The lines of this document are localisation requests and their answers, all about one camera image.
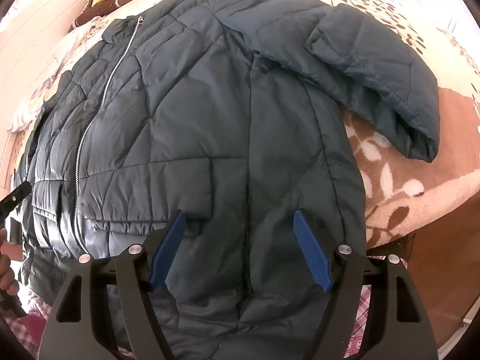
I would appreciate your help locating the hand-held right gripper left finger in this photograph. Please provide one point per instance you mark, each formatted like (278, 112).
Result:
(165, 255)

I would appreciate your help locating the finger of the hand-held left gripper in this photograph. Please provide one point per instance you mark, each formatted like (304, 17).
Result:
(13, 197)

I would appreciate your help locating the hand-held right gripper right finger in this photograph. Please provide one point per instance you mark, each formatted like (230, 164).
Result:
(313, 251)

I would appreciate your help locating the dark teal puffer jacket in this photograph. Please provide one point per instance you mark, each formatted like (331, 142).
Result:
(210, 120)

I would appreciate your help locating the person's left hand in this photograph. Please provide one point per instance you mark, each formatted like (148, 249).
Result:
(6, 266)

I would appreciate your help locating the pink checkered bed sheet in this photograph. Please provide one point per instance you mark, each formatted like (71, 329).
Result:
(26, 330)

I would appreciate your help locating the beige leaf-patterned blanket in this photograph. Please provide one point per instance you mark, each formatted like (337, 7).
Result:
(412, 195)

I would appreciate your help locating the pale floral quilt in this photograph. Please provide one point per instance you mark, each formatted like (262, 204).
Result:
(56, 67)

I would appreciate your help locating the cream headboard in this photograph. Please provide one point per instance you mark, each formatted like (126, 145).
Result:
(30, 33)

